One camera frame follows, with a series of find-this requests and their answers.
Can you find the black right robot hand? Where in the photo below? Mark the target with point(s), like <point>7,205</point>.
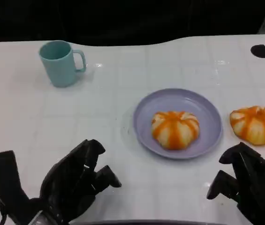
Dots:
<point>259,185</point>

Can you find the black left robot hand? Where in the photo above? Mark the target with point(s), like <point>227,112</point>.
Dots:
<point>69,182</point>

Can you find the lilac plate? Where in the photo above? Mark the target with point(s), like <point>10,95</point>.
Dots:
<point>207,122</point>

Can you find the black table grommet hole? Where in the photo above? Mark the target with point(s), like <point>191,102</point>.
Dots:
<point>261,51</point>

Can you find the pale green mug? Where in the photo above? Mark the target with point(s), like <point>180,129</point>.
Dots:
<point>58,65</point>

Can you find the orange white toy bread roll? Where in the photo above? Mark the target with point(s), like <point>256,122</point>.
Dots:
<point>255,125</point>
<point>175,130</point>

